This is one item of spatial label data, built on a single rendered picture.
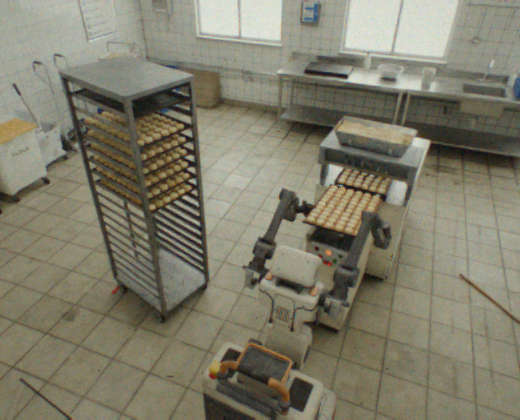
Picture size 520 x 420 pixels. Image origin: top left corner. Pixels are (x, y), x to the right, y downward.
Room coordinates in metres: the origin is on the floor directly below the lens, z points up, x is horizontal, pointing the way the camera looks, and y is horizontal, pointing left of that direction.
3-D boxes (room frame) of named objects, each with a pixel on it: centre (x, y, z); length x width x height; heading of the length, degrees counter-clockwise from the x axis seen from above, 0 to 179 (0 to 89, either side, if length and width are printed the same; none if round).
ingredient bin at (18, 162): (3.96, 2.78, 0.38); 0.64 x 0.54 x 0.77; 67
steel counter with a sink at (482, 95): (5.34, -1.94, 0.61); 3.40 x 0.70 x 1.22; 69
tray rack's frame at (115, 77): (2.41, 0.79, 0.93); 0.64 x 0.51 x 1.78; 52
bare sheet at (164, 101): (2.42, 0.80, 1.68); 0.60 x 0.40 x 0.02; 52
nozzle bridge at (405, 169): (2.79, -0.86, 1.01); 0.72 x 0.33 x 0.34; 64
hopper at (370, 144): (2.79, -0.86, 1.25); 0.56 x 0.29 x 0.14; 64
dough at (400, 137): (2.79, -0.86, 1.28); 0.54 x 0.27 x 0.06; 64
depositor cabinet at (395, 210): (3.22, -1.07, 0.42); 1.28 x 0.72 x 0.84; 154
